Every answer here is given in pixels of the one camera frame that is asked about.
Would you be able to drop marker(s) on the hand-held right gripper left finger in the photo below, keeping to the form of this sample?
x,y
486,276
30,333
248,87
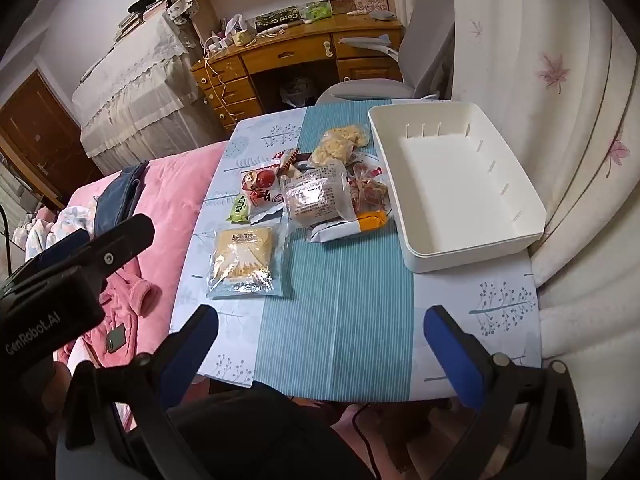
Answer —
x,y
196,337

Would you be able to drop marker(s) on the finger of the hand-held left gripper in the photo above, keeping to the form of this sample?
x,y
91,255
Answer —
x,y
117,242
57,250

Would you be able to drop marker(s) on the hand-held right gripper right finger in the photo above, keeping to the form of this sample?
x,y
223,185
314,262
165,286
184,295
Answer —
x,y
452,347

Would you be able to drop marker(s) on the yellow cracker packet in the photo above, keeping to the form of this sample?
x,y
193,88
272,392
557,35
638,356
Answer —
x,y
242,260

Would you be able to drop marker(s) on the small orange snack packet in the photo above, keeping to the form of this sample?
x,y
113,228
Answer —
x,y
372,220

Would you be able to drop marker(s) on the red apple-print snack packet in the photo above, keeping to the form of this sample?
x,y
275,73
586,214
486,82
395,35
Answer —
x,y
260,187

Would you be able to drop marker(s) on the white plastic bin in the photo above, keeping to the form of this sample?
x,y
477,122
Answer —
x,y
450,180

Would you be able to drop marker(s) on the clear pale cake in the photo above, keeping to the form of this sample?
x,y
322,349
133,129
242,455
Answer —
x,y
315,197

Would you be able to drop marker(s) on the dark snack packet red edge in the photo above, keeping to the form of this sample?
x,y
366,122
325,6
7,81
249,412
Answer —
x,y
362,169

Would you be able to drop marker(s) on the floral blanket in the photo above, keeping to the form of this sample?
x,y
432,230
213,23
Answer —
x,y
37,225

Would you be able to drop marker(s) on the blue jeans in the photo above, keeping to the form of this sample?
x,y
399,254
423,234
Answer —
x,y
117,195

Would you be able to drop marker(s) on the dark smartphone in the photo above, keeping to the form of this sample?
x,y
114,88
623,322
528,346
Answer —
x,y
116,339

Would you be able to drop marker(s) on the pink blanket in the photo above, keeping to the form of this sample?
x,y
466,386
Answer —
x,y
185,185

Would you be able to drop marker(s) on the blue tree-print tablecloth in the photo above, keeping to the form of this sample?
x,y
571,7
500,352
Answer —
x,y
340,310

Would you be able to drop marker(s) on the brown wooden door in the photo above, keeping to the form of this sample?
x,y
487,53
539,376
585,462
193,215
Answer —
x,y
35,130

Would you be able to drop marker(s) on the small green snack packet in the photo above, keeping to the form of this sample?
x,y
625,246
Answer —
x,y
239,210

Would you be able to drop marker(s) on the white lace cover cloth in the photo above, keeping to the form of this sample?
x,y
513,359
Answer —
x,y
140,90

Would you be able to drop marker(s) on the white blue-edged snack packet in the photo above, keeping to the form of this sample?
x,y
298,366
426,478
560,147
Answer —
x,y
330,231

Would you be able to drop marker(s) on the nut bar clear packet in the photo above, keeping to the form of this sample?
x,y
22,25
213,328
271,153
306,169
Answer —
x,y
372,193

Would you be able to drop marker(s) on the red and white snack packet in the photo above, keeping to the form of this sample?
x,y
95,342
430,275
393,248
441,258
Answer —
x,y
284,159

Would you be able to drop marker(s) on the pale puffed rice cluster packet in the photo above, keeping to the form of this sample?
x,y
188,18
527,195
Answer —
x,y
327,152

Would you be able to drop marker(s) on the flat yellow puffed corn packet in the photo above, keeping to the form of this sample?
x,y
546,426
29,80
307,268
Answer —
x,y
350,135

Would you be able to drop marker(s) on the trash bin with bag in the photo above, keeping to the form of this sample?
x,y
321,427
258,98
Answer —
x,y
299,91

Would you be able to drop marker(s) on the pale yellow box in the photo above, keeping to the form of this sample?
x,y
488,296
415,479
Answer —
x,y
242,37

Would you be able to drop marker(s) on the wooden desk with drawers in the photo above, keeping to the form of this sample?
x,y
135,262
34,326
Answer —
x,y
280,52

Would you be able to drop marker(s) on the white leaf-print curtain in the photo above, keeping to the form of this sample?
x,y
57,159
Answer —
x,y
575,110

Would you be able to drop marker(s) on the dark snack bag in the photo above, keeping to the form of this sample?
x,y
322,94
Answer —
x,y
277,19

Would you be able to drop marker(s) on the grey office chair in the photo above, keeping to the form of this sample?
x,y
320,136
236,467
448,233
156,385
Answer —
x,y
425,45

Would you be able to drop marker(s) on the green snack bag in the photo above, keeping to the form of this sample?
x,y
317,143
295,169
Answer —
x,y
317,10

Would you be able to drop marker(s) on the grey shark toy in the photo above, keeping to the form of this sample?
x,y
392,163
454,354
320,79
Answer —
x,y
386,15

